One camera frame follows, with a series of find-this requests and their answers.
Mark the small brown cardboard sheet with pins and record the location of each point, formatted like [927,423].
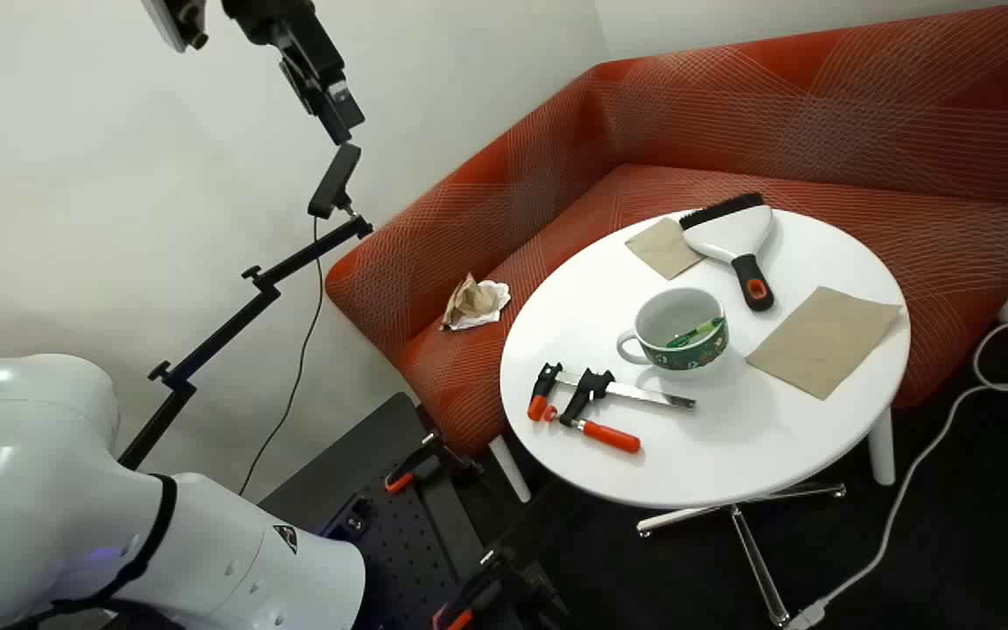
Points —
[664,249]

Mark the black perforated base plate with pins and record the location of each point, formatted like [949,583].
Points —
[417,542]

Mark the red orange sofa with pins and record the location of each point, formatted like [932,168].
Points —
[887,131]

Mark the orange clamp on base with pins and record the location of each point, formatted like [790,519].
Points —
[412,466]

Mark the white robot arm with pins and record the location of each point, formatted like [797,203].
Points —
[78,530]

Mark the metal tripod stand legs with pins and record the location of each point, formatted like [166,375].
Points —
[757,564]

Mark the crumpled paper wrapper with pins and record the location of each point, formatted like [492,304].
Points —
[475,302]

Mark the putty scraper black handle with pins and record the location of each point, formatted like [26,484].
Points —
[733,232]

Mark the white round table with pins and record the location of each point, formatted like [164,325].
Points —
[747,431]

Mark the black camera on stand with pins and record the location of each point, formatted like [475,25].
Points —
[309,65]

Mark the large brown cardboard sheet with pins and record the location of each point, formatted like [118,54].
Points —
[824,341]

